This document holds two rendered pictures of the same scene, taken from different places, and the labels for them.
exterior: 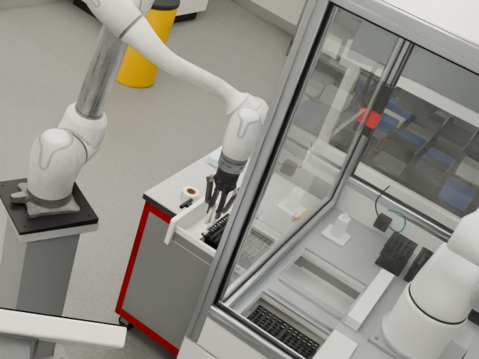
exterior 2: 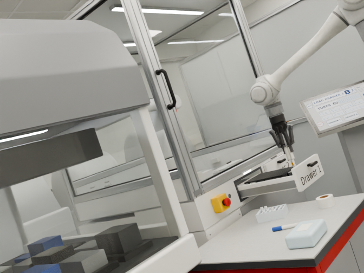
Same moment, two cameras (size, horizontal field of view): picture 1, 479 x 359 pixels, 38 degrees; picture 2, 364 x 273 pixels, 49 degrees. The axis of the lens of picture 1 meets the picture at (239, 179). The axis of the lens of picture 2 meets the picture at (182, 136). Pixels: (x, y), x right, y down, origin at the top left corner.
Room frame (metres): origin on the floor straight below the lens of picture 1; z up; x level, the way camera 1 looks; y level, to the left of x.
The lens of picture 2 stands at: (3.97, 0.29, 1.22)
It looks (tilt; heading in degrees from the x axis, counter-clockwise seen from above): 0 degrees down; 200
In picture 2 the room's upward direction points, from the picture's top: 19 degrees counter-clockwise
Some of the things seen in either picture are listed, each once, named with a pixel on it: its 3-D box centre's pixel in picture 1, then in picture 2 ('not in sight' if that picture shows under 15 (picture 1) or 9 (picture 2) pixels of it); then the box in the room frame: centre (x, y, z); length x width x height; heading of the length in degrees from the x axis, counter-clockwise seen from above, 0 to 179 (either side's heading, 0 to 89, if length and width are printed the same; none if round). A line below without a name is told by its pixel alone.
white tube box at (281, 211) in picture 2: not in sight; (272, 213); (2.23, -0.07, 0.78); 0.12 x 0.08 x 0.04; 84
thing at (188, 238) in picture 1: (239, 248); (271, 181); (1.93, -0.08, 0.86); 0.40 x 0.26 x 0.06; 70
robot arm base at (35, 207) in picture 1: (43, 194); not in sight; (1.91, 0.63, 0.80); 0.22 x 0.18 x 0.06; 128
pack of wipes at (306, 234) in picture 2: (224, 157); (306, 233); (2.61, 0.10, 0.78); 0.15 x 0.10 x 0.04; 162
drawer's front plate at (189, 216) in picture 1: (192, 216); (308, 171); (2.00, 0.11, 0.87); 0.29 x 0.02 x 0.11; 160
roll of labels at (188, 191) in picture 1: (189, 195); (325, 201); (2.25, 0.16, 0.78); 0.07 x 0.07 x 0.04
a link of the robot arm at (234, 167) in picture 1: (232, 161); (274, 110); (1.90, 0.04, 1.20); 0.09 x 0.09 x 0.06
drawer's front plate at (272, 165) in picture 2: not in sight; (278, 167); (1.59, -0.08, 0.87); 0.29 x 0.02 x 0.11; 160
